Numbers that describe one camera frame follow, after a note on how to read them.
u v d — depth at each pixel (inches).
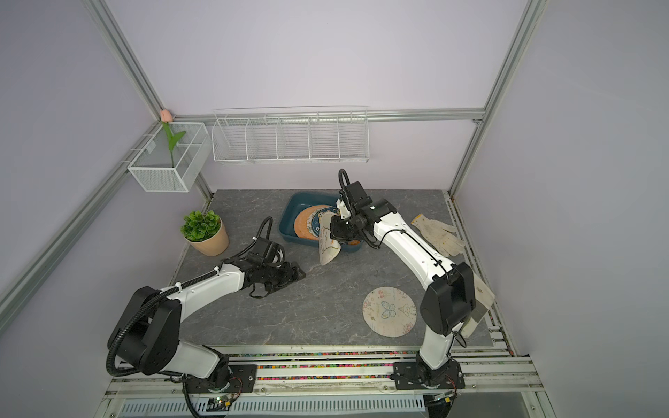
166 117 35.4
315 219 42.4
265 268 29.1
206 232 36.0
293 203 43.5
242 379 29.0
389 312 34.1
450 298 17.7
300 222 42.6
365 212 22.8
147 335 16.9
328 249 31.8
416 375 28.8
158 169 30.3
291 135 38.4
